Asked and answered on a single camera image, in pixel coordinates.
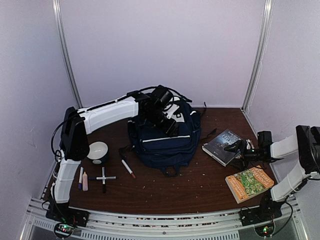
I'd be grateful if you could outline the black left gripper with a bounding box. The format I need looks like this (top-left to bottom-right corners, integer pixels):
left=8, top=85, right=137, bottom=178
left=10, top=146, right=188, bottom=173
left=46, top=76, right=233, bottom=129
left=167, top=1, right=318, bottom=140
left=144, top=108, right=180, bottom=138

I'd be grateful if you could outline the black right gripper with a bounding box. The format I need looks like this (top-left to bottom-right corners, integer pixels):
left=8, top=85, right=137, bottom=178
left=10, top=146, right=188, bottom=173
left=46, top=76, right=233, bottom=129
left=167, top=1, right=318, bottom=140
left=224, top=140, right=264, bottom=171

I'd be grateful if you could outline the pink illustrated paperback book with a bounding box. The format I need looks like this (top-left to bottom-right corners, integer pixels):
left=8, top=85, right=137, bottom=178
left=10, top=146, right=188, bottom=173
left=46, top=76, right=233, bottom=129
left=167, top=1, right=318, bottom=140
left=228, top=139, right=258, bottom=171

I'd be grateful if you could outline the dark blue-grey paperback book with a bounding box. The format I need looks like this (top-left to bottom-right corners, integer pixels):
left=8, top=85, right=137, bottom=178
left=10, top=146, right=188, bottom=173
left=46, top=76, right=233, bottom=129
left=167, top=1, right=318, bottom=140
left=202, top=129, right=243, bottom=167

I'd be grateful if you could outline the navy blue student backpack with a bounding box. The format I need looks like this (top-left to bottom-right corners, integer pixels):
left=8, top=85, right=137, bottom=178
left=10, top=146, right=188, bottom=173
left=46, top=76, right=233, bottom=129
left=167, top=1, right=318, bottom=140
left=118, top=100, right=207, bottom=177

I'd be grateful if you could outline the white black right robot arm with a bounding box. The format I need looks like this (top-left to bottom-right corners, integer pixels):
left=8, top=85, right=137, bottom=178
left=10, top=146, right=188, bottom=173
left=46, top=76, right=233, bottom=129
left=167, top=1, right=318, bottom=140
left=224, top=125, right=320, bottom=226

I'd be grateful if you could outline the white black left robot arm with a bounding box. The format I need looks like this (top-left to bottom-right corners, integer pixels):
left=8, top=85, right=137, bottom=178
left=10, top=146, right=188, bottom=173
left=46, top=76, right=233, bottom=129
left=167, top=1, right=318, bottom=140
left=46, top=85, right=178, bottom=228

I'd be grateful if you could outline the orange green treehouse book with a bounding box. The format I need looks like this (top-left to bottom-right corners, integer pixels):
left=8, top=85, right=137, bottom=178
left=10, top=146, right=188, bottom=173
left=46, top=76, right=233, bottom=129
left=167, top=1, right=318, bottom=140
left=225, top=165, right=275, bottom=204

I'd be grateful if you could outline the white marker red cap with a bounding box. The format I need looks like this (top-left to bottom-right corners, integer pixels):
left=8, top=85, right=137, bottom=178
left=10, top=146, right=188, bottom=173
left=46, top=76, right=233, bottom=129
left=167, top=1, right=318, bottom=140
left=121, top=159, right=136, bottom=179

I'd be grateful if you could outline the white bowl teal outside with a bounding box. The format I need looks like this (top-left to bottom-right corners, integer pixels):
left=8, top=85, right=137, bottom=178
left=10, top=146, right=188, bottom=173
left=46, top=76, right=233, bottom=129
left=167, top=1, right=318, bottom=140
left=87, top=141, right=109, bottom=165

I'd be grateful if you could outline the black white marker vertical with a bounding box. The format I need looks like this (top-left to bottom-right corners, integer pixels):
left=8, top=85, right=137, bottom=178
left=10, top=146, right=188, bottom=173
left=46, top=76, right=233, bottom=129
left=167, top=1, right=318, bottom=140
left=102, top=166, right=106, bottom=194

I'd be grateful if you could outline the blue white marker horizontal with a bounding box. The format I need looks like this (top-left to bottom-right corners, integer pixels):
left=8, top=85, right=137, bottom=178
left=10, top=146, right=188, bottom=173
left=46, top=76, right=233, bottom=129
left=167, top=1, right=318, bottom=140
left=88, top=176, right=118, bottom=181

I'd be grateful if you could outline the white marker blue cap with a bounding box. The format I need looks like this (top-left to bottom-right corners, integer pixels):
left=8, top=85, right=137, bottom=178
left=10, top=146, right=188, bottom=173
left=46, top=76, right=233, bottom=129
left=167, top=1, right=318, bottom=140
left=78, top=166, right=84, bottom=190

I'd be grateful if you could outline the pink white correction stick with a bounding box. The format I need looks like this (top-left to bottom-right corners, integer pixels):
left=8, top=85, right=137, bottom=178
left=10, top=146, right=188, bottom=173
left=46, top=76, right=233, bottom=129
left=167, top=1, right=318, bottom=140
left=82, top=172, right=89, bottom=192

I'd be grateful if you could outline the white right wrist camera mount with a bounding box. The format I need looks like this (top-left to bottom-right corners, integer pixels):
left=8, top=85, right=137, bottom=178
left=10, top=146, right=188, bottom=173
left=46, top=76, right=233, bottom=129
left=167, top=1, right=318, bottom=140
left=246, top=139, right=254, bottom=150

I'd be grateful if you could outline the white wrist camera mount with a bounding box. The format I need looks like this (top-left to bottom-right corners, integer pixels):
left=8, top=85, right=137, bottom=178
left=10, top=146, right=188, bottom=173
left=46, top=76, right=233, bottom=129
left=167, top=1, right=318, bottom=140
left=246, top=139, right=254, bottom=150
left=162, top=101, right=180, bottom=119

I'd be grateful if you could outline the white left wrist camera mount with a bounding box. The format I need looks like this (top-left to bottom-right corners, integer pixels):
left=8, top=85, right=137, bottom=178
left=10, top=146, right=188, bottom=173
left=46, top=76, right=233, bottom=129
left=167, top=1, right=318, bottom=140
left=162, top=101, right=180, bottom=119

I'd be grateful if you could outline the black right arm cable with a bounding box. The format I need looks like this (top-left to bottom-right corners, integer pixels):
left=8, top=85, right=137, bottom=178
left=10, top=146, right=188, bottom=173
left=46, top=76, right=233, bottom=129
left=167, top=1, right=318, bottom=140
left=239, top=199, right=294, bottom=231

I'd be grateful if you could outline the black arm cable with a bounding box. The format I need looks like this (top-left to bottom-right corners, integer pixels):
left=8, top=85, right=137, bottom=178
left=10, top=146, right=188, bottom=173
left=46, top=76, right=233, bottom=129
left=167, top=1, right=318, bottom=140
left=50, top=117, right=73, bottom=161
left=239, top=199, right=294, bottom=231

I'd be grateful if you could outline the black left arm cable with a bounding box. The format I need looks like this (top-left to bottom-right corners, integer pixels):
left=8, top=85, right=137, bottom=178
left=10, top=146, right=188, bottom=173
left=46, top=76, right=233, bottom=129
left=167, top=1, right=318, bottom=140
left=50, top=117, right=73, bottom=161

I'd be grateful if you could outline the aluminium right corner post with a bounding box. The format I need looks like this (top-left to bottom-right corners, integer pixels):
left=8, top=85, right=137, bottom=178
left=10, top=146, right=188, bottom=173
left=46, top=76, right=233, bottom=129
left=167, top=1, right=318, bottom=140
left=241, top=0, right=274, bottom=112

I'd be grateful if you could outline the aluminium corner post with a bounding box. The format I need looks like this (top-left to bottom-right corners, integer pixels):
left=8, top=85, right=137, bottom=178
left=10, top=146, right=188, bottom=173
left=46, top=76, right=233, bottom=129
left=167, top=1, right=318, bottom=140
left=241, top=0, right=274, bottom=112
left=52, top=0, right=83, bottom=108

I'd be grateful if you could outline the aluminium left corner post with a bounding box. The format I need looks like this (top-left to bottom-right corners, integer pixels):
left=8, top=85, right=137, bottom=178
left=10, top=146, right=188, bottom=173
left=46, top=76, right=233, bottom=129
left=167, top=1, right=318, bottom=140
left=52, top=0, right=83, bottom=108

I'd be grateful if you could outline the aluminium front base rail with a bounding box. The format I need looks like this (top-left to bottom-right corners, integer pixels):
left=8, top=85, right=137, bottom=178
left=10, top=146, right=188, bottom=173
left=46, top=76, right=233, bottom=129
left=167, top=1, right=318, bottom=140
left=18, top=197, right=311, bottom=240

